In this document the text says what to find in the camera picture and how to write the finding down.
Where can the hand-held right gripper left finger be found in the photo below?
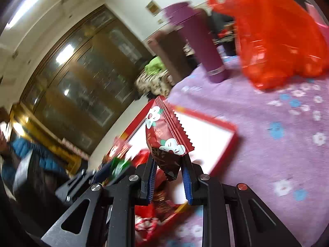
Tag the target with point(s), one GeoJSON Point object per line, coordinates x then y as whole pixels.
{"type": "Point", "coordinates": [152, 182]}

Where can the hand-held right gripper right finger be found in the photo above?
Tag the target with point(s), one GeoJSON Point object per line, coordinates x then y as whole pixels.
{"type": "Point", "coordinates": [187, 185]}

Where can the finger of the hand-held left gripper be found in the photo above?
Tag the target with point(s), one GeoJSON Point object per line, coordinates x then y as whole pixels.
{"type": "Point", "coordinates": [123, 177]}
{"type": "Point", "coordinates": [101, 173]}

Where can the green candy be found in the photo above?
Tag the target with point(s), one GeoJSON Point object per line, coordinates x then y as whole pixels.
{"type": "Point", "coordinates": [119, 166]}

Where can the maroon snack packet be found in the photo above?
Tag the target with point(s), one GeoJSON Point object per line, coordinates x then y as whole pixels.
{"type": "Point", "coordinates": [164, 205]}

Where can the red-framed white tray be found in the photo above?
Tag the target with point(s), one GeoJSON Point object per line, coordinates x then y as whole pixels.
{"type": "Point", "coordinates": [205, 139]}

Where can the red flower-print snack packet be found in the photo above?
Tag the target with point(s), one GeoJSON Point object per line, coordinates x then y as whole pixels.
{"type": "Point", "coordinates": [164, 133]}

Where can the red and white snack packet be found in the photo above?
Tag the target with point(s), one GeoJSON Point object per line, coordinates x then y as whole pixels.
{"type": "Point", "coordinates": [146, 225]}

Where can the person in blue jacket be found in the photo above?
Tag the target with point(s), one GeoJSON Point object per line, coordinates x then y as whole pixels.
{"type": "Point", "coordinates": [23, 149]}

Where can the purple floral tablecloth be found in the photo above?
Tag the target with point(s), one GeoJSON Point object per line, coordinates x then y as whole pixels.
{"type": "Point", "coordinates": [257, 159]}

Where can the wooden glass-door cabinet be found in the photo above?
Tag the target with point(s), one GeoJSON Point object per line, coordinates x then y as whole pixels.
{"type": "Point", "coordinates": [77, 82]}

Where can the brown patterned blanket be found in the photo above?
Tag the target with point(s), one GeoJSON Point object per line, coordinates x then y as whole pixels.
{"type": "Point", "coordinates": [151, 82]}

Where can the green cloth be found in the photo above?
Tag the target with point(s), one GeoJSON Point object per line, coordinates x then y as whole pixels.
{"type": "Point", "coordinates": [154, 65]}

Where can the purple thermos bottle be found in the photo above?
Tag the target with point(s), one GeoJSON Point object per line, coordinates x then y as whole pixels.
{"type": "Point", "coordinates": [200, 43]}

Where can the red package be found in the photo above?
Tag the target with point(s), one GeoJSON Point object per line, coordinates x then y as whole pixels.
{"type": "Point", "coordinates": [226, 33]}

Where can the orange-red plastic bag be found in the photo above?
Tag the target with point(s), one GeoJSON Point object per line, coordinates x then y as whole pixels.
{"type": "Point", "coordinates": [270, 30]}

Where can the yellow wall plaque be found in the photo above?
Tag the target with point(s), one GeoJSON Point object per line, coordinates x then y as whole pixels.
{"type": "Point", "coordinates": [153, 7]}

